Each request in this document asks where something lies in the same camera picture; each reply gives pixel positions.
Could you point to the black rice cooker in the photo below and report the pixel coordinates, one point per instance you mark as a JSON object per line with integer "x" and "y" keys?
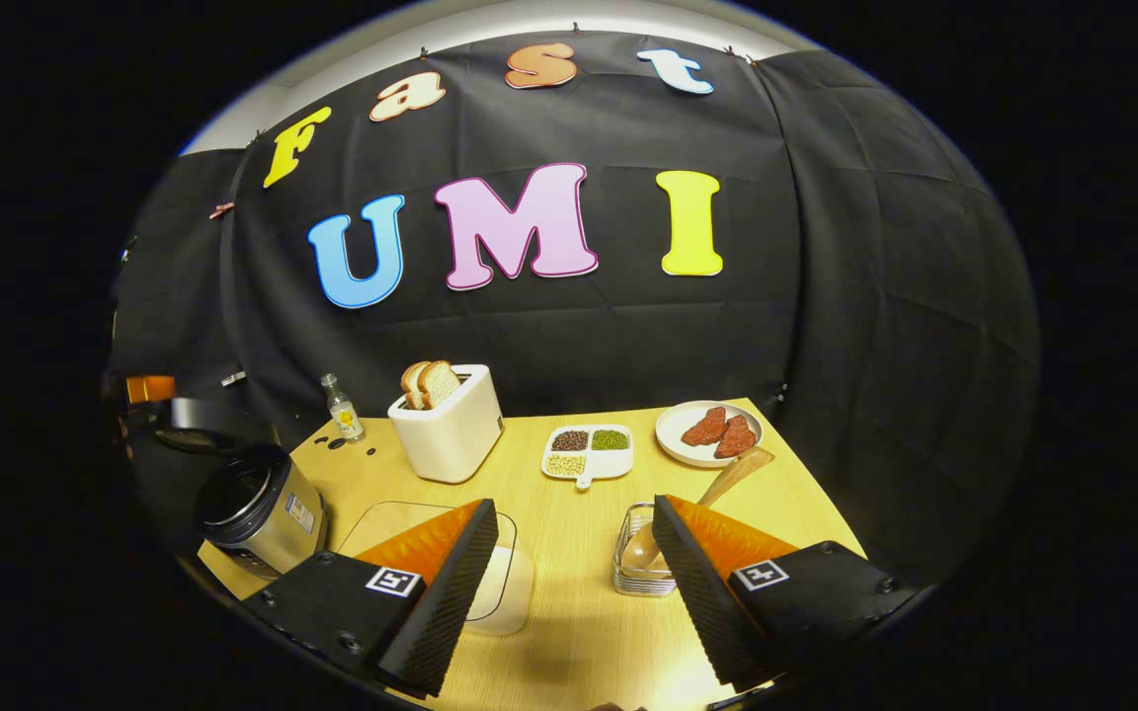
{"x": 263, "y": 513}

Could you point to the clear container of white rice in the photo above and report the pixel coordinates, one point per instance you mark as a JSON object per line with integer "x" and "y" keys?
{"x": 510, "y": 592}

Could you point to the white toaster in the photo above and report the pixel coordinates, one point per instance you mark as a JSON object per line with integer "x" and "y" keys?
{"x": 450, "y": 439}

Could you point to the white divided bean dish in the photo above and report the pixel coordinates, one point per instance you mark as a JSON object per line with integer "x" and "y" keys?
{"x": 601, "y": 466}

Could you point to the wooden spoon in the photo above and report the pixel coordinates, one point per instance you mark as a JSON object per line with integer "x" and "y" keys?
{"x": 727, "y": 479}

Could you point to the small clear glass bottle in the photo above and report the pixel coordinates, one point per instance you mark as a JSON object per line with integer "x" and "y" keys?
{"x": 344, "y": 420}

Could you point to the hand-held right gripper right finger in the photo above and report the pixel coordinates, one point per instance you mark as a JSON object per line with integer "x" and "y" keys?
{"x": 702, "y": 602}

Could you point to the red meat piece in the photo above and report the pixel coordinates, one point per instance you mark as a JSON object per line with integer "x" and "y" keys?
{"x": 737, "y": 438}
{"x": 705, "y": 428}

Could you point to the white round plate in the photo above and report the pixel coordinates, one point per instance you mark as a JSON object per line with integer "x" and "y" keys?
{"x": 676, "y": 425}

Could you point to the copper clip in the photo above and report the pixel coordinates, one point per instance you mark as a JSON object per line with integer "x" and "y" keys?
{"x": 222, "y": 210}

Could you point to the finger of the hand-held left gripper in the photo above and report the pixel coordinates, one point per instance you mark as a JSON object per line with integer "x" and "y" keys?
{"x": 149, "y": 389}

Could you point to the toast bread slice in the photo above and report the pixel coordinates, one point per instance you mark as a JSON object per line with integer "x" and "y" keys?
{"x": 410, "y": 385}
{"x": 439, "y": 383}

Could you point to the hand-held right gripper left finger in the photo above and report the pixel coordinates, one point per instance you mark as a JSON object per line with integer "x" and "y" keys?
{"x": 450, "y": 602}

